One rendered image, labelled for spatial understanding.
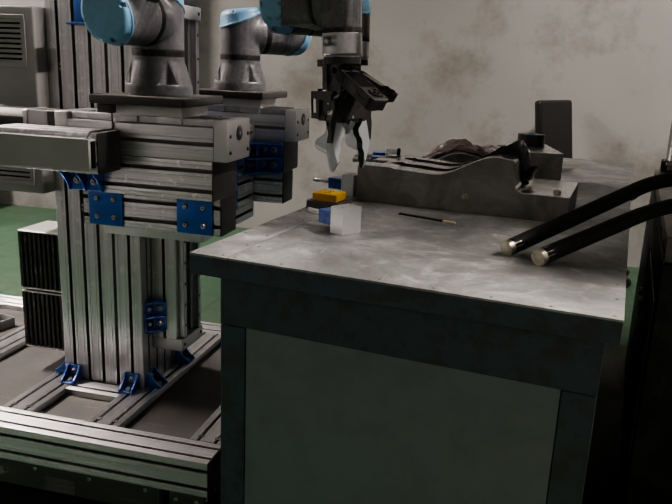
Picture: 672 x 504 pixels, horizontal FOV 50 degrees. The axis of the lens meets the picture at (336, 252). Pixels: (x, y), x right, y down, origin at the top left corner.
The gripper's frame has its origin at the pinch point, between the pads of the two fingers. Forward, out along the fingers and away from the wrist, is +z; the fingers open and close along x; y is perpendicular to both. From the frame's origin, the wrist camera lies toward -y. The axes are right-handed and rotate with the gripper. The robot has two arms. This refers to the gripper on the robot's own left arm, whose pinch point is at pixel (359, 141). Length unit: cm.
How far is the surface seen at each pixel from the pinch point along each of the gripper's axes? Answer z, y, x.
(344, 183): 10.5, 2.3, 3.2
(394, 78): -23, 105, -258
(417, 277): 17, -41, 60
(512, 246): 15, -50, 38
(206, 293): 85, 136, -108
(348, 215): 11.6, -18.6, 41.5
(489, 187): 8.6, -35.3, 3.7
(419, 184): 9.0, -18.8, 5.4
